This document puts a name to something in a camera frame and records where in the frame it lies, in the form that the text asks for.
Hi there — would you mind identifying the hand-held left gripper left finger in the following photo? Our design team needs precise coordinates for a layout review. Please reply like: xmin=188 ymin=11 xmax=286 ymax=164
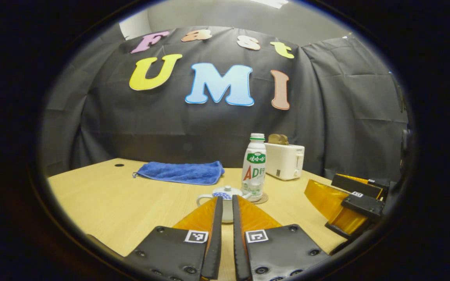
xmin=123 ymin=196 xmax=224 ymax=281

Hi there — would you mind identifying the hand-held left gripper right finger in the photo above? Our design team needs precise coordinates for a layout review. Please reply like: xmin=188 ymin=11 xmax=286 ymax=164
xmin=232 ymin=194 xmax=331 ymax=281

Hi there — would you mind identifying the white ceramic teacup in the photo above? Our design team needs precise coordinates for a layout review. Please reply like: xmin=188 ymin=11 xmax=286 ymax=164
xmin=196 ymin=186 xmax=252 ymax=224

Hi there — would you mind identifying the white green-label water bottle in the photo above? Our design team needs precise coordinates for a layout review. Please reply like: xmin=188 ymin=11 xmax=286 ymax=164
xmin=241 ymin=133 xmax=267 ymax=202

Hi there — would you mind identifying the white toaster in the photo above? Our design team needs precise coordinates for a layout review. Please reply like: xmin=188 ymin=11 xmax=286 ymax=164
xmin=264 ymin=143 xmax=305 ymax=181

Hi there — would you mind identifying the blue towel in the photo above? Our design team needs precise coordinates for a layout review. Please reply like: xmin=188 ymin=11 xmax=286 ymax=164
xmin=132 ymin=161 xmax=225 ymax=185

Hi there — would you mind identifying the black backdrop cloth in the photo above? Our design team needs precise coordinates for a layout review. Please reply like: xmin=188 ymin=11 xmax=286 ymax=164
xmin=41 ymin=26 xmax=409 ymax=182

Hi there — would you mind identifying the ceiling light panel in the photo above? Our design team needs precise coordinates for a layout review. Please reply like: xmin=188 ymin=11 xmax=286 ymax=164
xmin=254 ymin=0 xmax=289 ymax=9

